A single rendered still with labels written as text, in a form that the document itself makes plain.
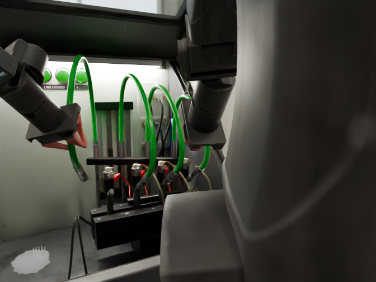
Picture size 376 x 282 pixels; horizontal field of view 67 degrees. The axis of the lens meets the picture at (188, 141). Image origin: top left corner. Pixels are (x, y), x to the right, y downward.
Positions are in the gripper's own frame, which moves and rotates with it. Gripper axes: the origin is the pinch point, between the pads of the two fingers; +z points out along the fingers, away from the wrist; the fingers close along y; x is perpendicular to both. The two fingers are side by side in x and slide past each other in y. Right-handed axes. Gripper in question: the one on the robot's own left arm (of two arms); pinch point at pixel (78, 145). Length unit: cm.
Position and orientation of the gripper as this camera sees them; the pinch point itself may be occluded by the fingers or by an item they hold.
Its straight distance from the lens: 66.8
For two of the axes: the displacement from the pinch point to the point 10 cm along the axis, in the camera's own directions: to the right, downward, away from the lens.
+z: 2.5, 5.4, 8.1
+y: -9.7, 2.1, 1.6
